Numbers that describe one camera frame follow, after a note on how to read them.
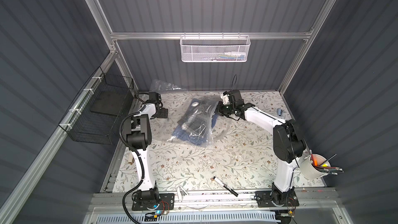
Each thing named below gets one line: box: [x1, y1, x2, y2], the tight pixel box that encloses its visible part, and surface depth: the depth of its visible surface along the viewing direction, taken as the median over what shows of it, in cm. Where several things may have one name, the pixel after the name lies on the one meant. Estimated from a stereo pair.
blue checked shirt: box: [172, 98, 219, 146], surface depth 91 cm
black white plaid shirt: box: [177, 98, 211, 137], surface depth 97 cm
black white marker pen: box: [212, 176, 239, 198], surface depth 79 cm
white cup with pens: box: [299, 153, 345, 179], surface depth 76 cm
